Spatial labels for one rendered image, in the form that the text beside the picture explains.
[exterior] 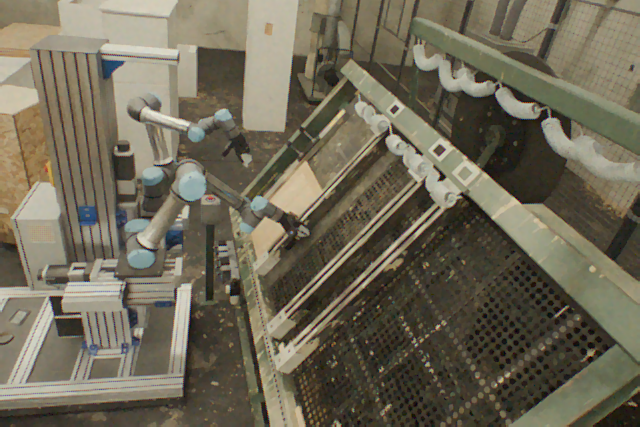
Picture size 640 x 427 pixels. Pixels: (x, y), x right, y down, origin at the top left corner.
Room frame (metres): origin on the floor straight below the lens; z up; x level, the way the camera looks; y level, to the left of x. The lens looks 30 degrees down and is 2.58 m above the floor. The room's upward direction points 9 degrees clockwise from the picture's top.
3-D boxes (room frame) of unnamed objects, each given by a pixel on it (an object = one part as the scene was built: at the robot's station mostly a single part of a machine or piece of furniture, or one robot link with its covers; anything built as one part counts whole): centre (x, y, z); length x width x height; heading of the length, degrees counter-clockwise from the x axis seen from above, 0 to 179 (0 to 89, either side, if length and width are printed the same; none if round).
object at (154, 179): (2.11, 0.96, 1.20); 0.13 x 0.12 x 0.14; 170
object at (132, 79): (4.36, 2.00, 0.88); 0.90 x 0.60 x 1.75; 15
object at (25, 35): (6.67, 5.12, 0.23); 2.45 x 1.03 x 0.45; 15
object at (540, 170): (1.99, -0.80, 1.85); 0.80 x 0.06 x 0.80; 21
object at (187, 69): (6.75, 2.55, 0.36); 0.58 x 0.45 x 0.72; 105
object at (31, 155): (2.81, 2.32, 0.63); 0.50 x 0.42 x 1.25; 179
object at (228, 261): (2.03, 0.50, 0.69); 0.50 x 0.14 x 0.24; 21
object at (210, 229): (2.42, 0.72, 0.38); 0.06 x 0.06 x 0.75; 21
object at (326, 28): (7.79, 0.27, 1.10); 1.37 x 0.70 x 2.20; 15
